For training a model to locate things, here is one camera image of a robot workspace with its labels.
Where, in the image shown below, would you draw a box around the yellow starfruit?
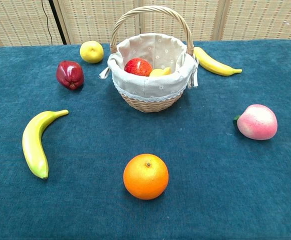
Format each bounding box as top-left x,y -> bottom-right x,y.
149,66 -> 173,78

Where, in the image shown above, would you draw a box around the woven bamboo screen panel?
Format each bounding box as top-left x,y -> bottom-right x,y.
219,0 -> 291,41
53,0 -> 142,45
0,0 -> 70,47
138,0 -> 227,42

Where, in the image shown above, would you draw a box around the blue tablecloth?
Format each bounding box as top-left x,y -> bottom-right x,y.
0,38 -> 291,240

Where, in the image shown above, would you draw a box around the pink peach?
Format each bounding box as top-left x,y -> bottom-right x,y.
233,104 -> 278,141

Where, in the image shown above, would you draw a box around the thin black cable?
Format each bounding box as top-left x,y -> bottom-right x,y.
40,0 -> 54,45

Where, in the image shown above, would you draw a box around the bright red apple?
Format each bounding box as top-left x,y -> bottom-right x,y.
124,57 -> 153,77

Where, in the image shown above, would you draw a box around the wicker basket with cloth liner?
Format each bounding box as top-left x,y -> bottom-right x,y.
99,5 -> 199,113

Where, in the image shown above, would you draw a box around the large greenish yellow banana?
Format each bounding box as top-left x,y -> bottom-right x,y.
22,109 -> 70,180

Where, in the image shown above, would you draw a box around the dark red wax apple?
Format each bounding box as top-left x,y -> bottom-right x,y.
55,60 -> 85,91

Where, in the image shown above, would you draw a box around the small yellow banana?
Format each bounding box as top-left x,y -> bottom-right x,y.
193,46 -> 243,77

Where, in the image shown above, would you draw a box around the orange fruit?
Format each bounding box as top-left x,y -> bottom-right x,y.
123,153 -> 170,201

